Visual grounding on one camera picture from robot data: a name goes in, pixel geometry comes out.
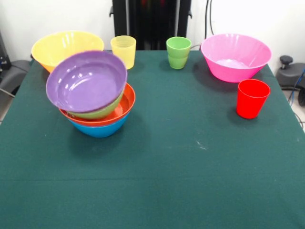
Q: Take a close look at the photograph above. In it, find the red-orange plastic bowl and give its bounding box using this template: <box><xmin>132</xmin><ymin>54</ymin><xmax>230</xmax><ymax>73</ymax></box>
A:
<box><xmin>59</xmin><ymin>82</ymin><xmax>136</xmax><ymax>127</ymax></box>

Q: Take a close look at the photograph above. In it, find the green plastic bowl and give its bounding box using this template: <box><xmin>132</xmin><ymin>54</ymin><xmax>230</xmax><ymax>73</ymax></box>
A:
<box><xmin>68</xmin><ymin>92</ymin><xmax>124</xmax><ymax>120</ymax></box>

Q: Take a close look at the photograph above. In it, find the purple plastic bowl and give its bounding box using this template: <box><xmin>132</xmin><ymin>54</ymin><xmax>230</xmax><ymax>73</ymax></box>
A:
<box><xmin>45</xmin><ymin>50</ymin><xmax>128</xmax><ymax>114</ymax></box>

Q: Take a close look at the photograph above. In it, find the large blue plastic bowl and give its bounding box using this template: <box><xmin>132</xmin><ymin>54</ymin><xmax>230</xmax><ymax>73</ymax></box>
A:
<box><xmin>68</xmin><ymin>111</ymin><xmax>131</xmax><ymax>138</ymax></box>

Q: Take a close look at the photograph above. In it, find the green plastic cup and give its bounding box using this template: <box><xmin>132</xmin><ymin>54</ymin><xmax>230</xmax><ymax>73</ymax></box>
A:
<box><xmin>166</xmin><ymin>36</ymin><xmax>192</xmax><ymax>70</ymax></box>

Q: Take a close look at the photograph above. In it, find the yellow plastic cup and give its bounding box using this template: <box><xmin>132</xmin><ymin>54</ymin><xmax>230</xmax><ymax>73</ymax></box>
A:
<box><xmin>110</xmin><ymin>35</ymin><xmax>137</xmax><ymax>70</ymax></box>

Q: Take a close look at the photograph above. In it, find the dark green tablecloth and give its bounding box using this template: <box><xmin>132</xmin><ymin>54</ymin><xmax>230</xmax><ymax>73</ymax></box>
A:
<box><xmin>0</xmin><ymin>49</ymin><xmax>305</xmax><ymax>229</ymax></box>

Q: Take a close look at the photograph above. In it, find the red plastic cup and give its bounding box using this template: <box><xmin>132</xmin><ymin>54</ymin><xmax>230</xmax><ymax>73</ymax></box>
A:
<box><xmin>236</xmin><ymin>79</ymin><xmax>271</xmax><ymax>120</ymax></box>

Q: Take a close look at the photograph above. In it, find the pink plastic bowl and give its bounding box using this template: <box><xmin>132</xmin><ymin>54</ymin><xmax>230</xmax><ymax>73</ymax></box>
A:
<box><xmin>200</xmin><ymin>33</ymin><xmax>273</xmax><ymax>83</ymax></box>

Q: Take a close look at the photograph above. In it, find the orange plastic bowl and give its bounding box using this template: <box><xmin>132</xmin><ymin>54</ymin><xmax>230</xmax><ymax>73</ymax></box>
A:
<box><xmin>31</xmin><ymin>31</ymin><xmax>105</xmax><ymax>73</ymax></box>

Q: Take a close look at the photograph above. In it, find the black chair base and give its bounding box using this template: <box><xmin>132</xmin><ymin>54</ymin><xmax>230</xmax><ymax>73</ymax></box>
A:
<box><xmin>276</xmin><ymin>55</ymin><xmax>305</xmax><ymax>107</ymax></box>

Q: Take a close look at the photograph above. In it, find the grey chair base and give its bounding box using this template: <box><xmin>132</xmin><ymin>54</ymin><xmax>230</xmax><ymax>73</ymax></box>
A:
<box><xmin>0</xmin><ymin>59</ymin><xmax>31</xmax><ymax>96</ymax></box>

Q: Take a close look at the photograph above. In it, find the black hanging cable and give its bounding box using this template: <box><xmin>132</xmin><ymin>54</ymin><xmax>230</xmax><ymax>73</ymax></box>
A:
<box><xmin>204</xmin><ymin>0</ymin><xmax>215</xmax><ymax>34</ymax></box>

